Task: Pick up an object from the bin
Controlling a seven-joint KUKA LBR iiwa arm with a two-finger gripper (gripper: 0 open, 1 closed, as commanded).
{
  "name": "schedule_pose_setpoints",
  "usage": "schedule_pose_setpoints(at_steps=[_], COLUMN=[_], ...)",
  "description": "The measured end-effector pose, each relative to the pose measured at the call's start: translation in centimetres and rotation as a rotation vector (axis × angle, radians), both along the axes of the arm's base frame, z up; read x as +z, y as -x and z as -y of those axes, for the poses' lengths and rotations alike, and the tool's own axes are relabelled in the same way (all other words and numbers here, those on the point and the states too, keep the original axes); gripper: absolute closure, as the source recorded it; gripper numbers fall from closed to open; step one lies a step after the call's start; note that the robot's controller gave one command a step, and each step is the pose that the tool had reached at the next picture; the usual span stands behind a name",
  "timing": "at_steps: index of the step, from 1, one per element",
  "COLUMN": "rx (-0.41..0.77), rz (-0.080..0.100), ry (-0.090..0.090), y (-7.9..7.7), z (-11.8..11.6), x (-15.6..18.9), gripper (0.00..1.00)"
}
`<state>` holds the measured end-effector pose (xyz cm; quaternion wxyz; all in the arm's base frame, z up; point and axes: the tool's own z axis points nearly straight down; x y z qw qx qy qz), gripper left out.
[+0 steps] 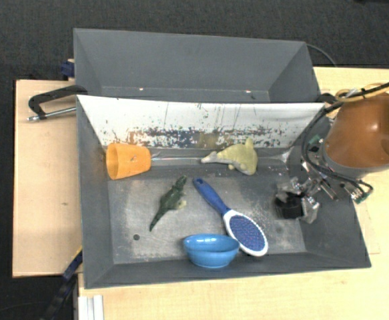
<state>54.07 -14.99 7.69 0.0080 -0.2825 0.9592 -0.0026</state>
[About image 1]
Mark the grey metal bin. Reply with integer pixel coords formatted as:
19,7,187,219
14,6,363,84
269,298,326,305
72,27,372,290

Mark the pale wood flat board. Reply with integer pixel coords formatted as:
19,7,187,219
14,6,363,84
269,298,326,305
12,79,83,278

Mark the orange plastic cup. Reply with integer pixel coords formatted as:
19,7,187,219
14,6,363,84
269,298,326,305
105,142,153,181

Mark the blue and white hairbrush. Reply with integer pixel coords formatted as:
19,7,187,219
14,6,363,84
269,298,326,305
191,177,270,257

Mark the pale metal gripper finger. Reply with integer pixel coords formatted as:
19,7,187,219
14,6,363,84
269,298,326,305
300,196,321,225
276,177,310,202

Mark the dark green toy crocodile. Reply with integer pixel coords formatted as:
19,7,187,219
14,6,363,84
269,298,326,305
148,175,189,233

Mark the blue bowl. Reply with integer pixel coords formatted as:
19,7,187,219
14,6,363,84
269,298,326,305
182,233,241,269

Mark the yellow-green toy dolphin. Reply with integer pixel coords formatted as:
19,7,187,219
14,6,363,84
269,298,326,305
200,137,259,176

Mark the black round cap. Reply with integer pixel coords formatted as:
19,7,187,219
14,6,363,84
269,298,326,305
274,193,304,220

